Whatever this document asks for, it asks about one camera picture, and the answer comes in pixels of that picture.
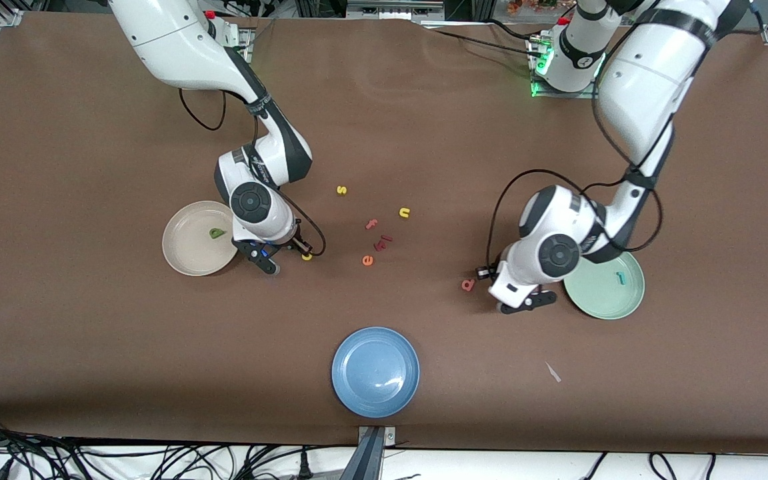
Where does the beige brown plate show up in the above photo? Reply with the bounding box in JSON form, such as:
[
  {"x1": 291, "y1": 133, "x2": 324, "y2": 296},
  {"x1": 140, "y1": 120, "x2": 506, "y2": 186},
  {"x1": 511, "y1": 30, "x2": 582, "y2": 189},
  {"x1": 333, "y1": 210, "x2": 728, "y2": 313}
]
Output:
[{"x1": 162, "y1": 201, "x2": 241, "y2": 277}]

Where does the light green plate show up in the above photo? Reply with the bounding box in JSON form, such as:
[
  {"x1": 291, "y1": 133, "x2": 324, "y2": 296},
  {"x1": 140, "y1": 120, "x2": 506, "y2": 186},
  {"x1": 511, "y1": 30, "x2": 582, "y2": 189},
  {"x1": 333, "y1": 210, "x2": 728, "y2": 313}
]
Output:
[{"x1": 563, "y1": 250, "x2": 645, "y2": 320}]

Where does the blue plate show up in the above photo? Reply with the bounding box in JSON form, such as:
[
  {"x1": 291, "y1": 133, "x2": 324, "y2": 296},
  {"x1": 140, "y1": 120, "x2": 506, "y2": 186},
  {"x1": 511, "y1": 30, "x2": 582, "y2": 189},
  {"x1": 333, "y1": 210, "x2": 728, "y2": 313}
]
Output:
[{"x1": 331, "y1": 326, "x2": 420, "y2": 419}]

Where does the brown table cover sheet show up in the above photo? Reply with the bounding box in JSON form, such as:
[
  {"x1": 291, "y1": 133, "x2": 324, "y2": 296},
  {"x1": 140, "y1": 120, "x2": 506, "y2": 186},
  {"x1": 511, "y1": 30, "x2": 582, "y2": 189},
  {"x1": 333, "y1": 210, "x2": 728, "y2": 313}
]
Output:
[{"x1": 0, "y1": 12, "x2": 768, "y2": 454}]

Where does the grey control box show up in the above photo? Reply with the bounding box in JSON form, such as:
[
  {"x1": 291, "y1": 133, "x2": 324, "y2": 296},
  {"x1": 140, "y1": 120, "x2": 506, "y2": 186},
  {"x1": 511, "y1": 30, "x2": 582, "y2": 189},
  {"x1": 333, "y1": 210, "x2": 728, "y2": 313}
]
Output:
[{"x1": 347, "y1": 0, "x2": 445, "y2": 19}]

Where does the orange flower decoration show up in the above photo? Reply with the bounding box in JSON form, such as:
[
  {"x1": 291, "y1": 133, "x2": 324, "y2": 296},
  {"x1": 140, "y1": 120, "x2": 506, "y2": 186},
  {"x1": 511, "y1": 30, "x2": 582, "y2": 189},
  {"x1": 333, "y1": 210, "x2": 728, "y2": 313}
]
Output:
[{"x1": 507, "y1": 0, "x2": 558, "y2": 15}]

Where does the long black arm cable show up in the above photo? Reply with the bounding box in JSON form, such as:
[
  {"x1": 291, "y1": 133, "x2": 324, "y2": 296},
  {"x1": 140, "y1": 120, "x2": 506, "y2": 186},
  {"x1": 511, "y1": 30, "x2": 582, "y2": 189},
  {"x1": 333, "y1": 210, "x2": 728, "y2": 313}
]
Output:
[{"x1": 179, "y1": 89, "x2": 227, "y2": 132}]

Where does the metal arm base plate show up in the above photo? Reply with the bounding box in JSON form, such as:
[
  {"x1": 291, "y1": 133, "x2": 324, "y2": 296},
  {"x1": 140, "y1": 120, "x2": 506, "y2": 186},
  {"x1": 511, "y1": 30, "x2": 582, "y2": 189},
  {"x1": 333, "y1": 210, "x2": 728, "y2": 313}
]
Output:
[
  {"x1": 224, "y1": 27, "x2": 255, "y2": 64},
  {"x1": 531, "y1": 37, "x2": 599, "y2": 99}
]

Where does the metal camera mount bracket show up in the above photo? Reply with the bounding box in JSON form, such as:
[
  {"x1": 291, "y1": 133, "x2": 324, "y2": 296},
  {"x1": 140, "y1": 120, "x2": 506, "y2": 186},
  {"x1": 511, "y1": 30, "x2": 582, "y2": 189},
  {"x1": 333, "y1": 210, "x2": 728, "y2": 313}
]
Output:
[{"x1": 341, "y1": 425, "x2": 397, "y2": 480}]

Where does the black base cable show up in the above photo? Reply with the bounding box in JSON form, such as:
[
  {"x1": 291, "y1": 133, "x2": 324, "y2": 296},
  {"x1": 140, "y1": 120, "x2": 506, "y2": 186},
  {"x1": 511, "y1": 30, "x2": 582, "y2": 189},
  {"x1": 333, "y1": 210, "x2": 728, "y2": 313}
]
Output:
[
  {"x1": 484, "y1": 18, "x2": 545, "y2": 45},
  {"x1": 421, "y1": 28, "x2": 545, "y2": 59}
]

